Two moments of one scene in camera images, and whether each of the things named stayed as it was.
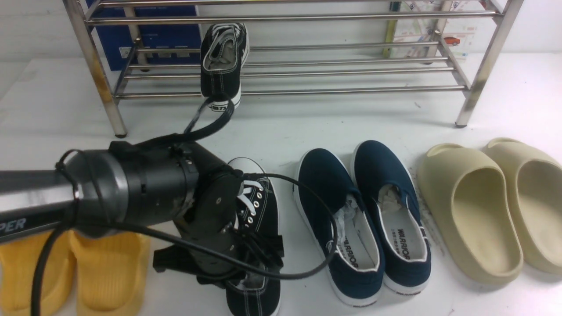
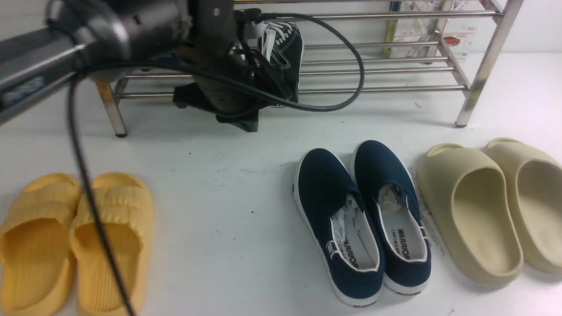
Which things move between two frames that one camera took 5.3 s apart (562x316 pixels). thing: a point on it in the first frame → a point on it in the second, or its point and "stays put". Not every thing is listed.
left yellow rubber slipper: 19,259 stays put
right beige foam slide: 535,181 stays put
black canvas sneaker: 260,223 → 281,44
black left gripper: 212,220 → 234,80
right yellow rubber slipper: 112,273 stays put
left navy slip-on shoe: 356,267 stays put
